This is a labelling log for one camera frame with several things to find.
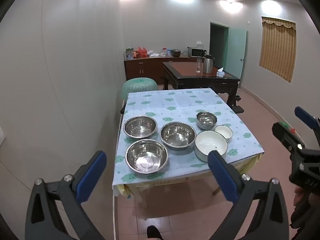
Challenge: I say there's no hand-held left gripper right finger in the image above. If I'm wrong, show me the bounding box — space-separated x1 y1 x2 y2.
207 150 292 240

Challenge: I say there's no dark wooden table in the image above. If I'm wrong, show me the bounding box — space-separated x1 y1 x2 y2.
162 61 241 105

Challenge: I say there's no person's black shoe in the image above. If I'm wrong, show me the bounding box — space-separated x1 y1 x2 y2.
147 225 163 240

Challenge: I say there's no white microwave oven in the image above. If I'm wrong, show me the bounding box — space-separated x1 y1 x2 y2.
187 46 207 58

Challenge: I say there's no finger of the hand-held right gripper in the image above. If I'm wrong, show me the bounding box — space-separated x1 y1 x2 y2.
294 106 320 150
272 121 304 153

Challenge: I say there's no large white ceramic bowl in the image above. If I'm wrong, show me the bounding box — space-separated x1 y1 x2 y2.
194 131 228 162

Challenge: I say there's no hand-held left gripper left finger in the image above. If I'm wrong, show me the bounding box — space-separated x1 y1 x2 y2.
24 150 108 240

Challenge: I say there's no small steel bowl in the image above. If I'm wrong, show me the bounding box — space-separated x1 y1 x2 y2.
196 111 218 130

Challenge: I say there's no person's right hand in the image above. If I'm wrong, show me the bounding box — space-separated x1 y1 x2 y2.
294 186 310 207

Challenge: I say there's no wooden dining table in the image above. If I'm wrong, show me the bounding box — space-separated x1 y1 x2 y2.
120 152 264 209

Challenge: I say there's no table with cloud tablecloth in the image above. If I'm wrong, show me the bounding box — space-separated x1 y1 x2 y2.
112 88 265 187

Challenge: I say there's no steel thermos kettle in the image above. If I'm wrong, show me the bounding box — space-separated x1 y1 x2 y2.
203 54 213 74

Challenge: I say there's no small white ceramic bowl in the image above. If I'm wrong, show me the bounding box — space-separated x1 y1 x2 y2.
214 125 233 141

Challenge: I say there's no striped window blind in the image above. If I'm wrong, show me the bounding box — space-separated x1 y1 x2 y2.
259 17 297 83

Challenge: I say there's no green plastic stool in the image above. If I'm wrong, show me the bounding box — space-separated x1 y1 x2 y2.
121 78 158 99

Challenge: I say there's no large steel bowl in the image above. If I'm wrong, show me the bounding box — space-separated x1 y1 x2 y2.
123 115 158 139
125 139 169 174
160 121 197 151

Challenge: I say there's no brown wooden sideboard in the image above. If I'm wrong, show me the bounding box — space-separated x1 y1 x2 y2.
124 56 198 82

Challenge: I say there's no light green door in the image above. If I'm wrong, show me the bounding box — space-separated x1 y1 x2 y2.
228 27 247 80

